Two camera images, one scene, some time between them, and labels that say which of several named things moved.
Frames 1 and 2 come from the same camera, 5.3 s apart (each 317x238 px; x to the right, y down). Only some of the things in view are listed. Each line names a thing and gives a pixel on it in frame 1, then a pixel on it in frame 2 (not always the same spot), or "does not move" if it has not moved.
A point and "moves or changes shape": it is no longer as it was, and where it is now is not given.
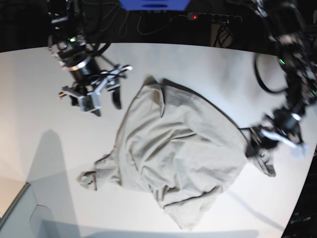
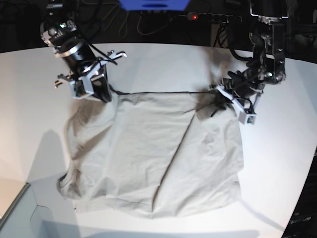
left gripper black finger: [116, 99] to [101, 86]
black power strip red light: [213, 18] does not move
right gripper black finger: [252, 148] to [221, 100]
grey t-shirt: [178, 147] moves or changes shape
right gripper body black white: [278, 127] to [244, 88]
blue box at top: [155, 5] does not move
